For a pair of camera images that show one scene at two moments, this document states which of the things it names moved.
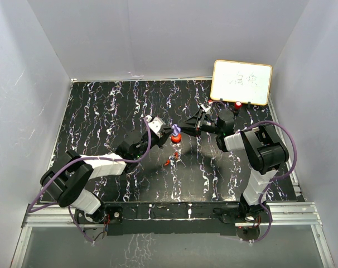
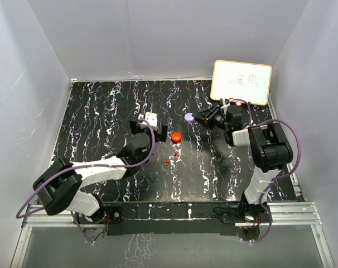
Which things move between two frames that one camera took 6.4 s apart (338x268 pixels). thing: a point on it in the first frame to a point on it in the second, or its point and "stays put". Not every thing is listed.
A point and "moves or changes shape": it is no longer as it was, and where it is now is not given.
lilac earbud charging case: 175,129 moves or changes shape
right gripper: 189,125 to 204,116
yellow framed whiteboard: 236,81 stays put
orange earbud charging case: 177,139 stays put
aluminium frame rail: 277,214 stays put
